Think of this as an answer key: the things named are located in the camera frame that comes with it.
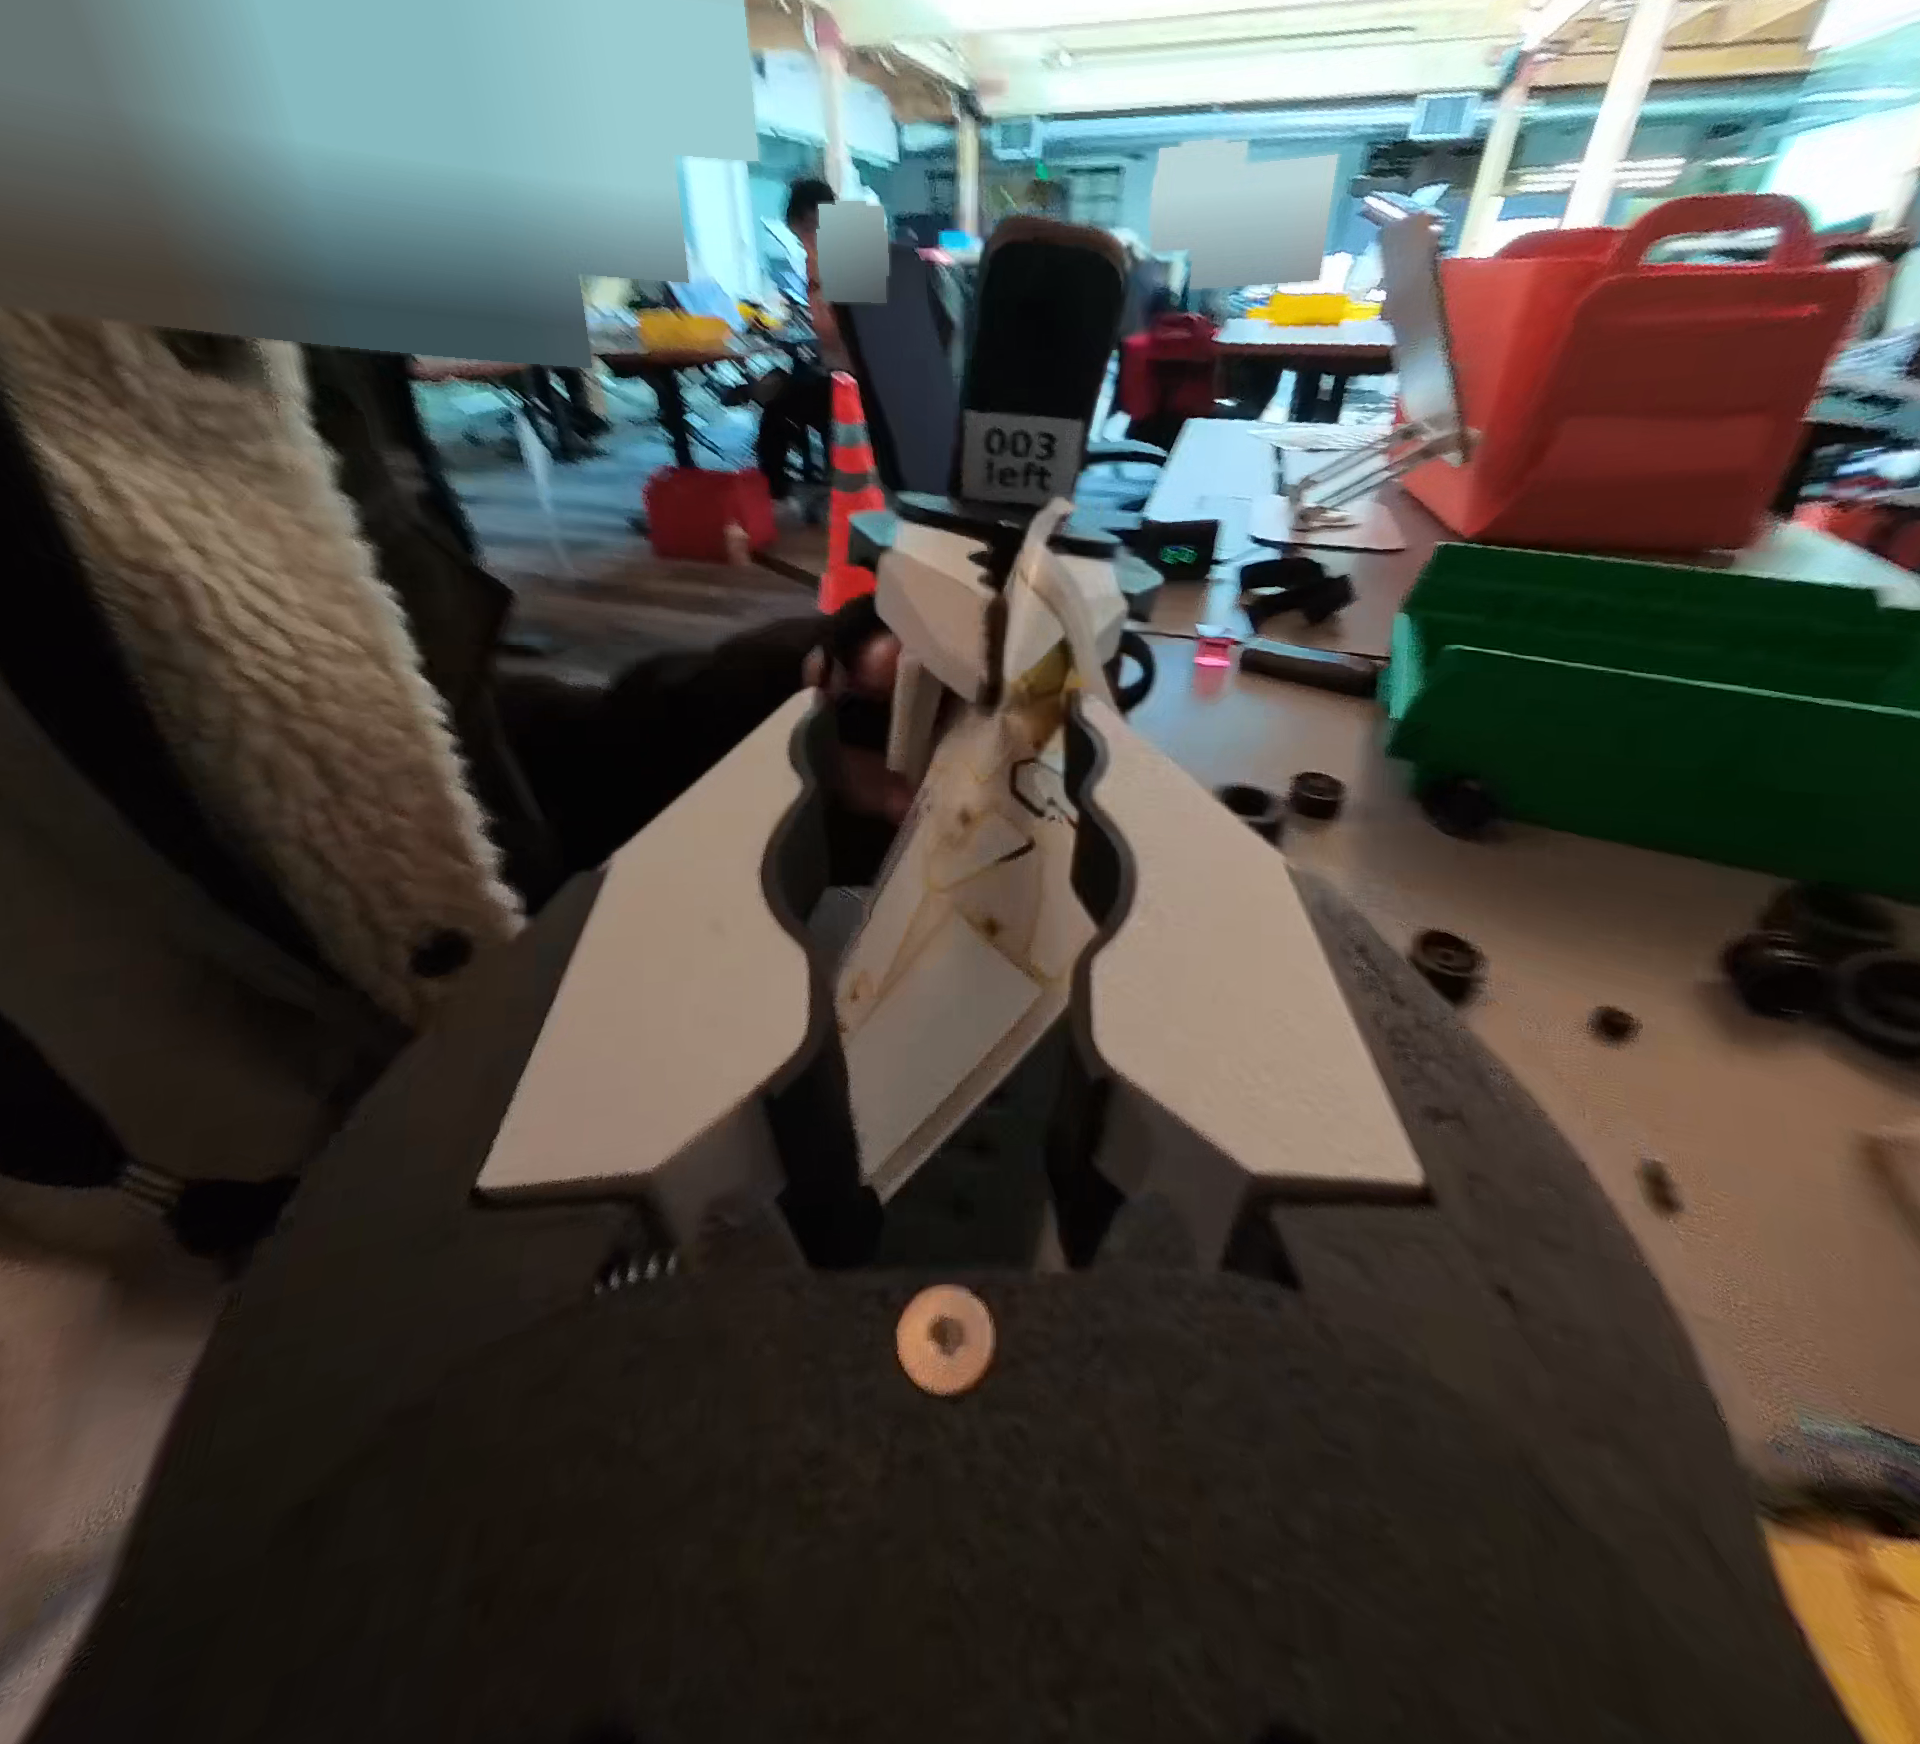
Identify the grey desk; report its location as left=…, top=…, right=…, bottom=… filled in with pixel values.
left=1118, top=635, right=1920, bottom=1526

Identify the person's left forearm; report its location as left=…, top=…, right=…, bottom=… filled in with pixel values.
left=495, top=619, right=841, bottom=906

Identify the person's left hand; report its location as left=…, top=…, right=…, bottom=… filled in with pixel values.
left=817, top=685, right=921, bottom=828

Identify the red tote bag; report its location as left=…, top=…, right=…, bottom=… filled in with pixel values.
left=1403, top=191, right=1892, bottom=553

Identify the wooden document stand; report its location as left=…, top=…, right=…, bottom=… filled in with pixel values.
left=1252, top=185, right=1478, bottom=539

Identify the dark flat bar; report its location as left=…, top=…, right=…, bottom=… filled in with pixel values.
left=1241, top=641, right=1383, bottom=695

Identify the yellow toy brick car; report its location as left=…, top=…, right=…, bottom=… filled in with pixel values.
left=1769, top=1518, right=1920, bottom=1744

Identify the green plastic bin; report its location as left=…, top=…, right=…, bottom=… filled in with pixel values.
left=1381, top=545, right=1920, bottom=898

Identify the black toy tire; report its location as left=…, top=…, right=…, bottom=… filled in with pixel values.
left=1722, top=887, right=1844, bottom=1021
left=1830, top=946, right=1920, bottom=1057

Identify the sticker sheet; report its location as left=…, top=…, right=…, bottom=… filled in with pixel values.
left=832, top=498, right=1106, bottom=1197

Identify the red plastic bin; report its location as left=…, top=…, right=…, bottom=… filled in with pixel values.
left=645, top=466, right=778, bottom=561

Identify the orange traffic cone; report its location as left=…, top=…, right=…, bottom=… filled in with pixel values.
left=817, top=372, right=890, bottom=612

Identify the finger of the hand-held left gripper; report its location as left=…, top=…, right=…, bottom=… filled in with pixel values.
left=874, top=521, right=1002, bottom=714
left=1035, top=545, right=1132, bottom=695

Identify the black strap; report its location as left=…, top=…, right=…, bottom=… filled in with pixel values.
left=1237, top=558, right=1356, bottom=624

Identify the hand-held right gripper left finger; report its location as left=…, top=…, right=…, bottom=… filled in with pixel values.
left=479, top=690, right=839, bottom=1227

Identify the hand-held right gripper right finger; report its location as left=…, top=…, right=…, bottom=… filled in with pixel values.
left=1064, top=692, right=1431, bottom=1269

